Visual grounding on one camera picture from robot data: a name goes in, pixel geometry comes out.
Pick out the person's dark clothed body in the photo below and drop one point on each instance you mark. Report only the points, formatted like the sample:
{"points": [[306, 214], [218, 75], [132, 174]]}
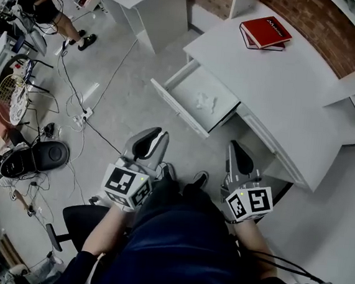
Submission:
{"points": [[179, 257]]}

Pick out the bright red book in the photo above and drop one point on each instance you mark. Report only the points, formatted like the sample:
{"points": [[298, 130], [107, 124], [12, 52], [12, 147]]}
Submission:
{"points": [[266, 31]]}

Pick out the patterned white round cushion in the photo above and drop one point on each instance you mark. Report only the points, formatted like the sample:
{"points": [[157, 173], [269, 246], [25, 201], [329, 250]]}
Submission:
{"points": [[18, 107]]}

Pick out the person's left forearm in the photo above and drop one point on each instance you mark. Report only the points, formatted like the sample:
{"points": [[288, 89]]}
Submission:
{"points": [[106, 228]]}

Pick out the white shelf hutch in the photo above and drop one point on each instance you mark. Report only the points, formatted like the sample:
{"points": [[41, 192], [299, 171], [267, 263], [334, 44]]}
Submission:
{"points": [[351, 89]]}

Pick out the person's right black shoe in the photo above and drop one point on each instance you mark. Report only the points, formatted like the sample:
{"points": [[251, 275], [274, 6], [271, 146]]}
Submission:
{"points": [[201, 178]]}

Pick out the white desk drawer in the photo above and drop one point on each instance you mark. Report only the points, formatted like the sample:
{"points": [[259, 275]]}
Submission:
{"points": [[186, 86]]}

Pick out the black office chair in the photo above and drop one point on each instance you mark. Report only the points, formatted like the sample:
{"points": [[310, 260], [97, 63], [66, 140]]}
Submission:
{"points": [[85, 220]]}

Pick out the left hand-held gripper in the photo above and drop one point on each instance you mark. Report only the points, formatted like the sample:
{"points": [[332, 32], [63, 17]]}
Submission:
{"points": [[126, 186]]}

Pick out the person's right forearm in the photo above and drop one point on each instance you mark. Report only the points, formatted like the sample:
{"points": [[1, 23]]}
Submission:
{"points": [[255, 245]]}

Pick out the grey chair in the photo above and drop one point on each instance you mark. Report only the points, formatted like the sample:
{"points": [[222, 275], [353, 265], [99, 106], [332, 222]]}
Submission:
{"points": [[37, 39]]}

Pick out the dark red book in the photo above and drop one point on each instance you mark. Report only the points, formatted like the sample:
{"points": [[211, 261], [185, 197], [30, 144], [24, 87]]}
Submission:
{"points": [[278, 48]]}

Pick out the black round case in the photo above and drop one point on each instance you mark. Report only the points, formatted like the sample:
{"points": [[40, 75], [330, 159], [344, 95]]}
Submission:
{"points": [[51, 154]]}

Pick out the yellow badminton racket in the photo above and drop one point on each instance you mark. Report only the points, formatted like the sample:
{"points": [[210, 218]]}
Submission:
{"points": [[6, 90]]}

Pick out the person's black shoe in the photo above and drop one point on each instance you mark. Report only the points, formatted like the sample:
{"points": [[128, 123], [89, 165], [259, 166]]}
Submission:
{"points": [[201, 178], [169, 171]]}

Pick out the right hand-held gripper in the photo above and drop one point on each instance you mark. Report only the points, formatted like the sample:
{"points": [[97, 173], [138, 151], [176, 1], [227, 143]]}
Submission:
{"points": [[249, 204]]}

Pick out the person's left black shoe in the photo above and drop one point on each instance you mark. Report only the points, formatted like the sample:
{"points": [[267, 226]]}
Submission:
{"points": [[169, 171]]}

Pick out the large white desk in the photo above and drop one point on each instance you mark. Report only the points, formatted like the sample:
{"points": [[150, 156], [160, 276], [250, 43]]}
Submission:
{"points": [[264, 84]]}

